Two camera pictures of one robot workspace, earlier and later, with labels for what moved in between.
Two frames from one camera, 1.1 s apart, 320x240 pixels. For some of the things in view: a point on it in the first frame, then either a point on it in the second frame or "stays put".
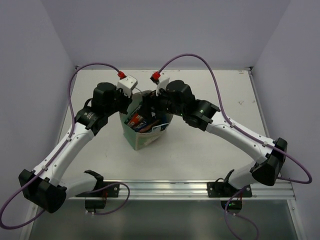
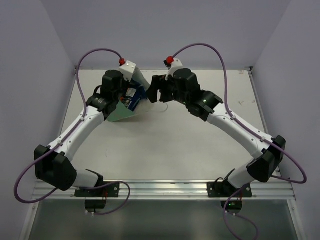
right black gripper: [150, 100] → [157, 82]
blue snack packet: [164, 123] → [134, 93]
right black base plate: [225, 189] stays put
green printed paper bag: [136, 139] → [122, 112]
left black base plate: [113, 191] stays put
